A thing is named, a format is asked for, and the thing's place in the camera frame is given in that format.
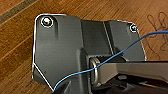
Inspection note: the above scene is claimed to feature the thin blue cable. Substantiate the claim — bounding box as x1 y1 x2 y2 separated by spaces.
52 30 168 94

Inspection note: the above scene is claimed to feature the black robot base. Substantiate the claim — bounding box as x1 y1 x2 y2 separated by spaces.
31 13 149 94

